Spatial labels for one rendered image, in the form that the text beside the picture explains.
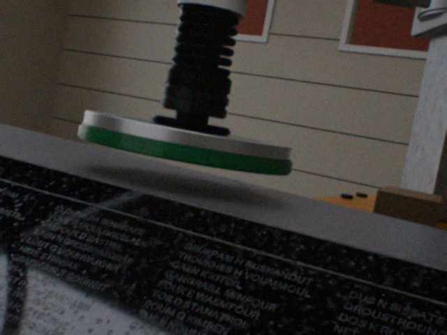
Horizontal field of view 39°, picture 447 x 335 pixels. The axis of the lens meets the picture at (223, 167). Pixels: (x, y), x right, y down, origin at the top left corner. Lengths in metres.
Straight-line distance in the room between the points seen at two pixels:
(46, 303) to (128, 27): 8.46
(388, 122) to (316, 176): 0.99
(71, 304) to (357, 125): 6.59
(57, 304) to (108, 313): 0.04
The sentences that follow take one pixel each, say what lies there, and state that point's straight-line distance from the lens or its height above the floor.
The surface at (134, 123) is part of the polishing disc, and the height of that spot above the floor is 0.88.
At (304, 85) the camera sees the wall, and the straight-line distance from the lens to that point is 7.33.
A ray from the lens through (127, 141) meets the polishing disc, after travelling 0.56.
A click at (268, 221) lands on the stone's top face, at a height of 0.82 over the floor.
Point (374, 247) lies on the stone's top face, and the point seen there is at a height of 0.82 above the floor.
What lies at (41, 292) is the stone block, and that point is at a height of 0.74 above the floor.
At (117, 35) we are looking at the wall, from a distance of 9.02.
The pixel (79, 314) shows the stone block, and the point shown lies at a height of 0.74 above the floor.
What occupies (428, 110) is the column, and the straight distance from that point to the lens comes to 1.38.
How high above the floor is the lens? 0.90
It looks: 4 degrees down
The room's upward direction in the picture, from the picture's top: 10 degrees clockwise
